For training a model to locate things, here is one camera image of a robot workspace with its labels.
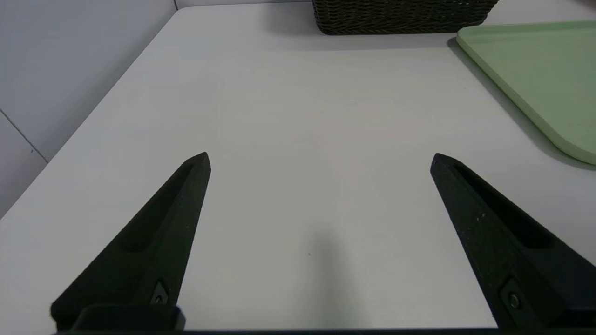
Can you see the dark brown wicker basket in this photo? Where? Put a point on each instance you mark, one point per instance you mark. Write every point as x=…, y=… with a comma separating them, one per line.
x=400, y=18

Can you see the light green plastic tray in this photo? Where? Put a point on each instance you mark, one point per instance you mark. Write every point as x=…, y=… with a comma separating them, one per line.
x=545, y=74

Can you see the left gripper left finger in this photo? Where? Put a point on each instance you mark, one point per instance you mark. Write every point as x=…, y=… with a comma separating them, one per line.
x=153, y=251

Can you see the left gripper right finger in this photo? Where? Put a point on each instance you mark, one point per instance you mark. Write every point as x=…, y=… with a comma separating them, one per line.
x=507, y=251

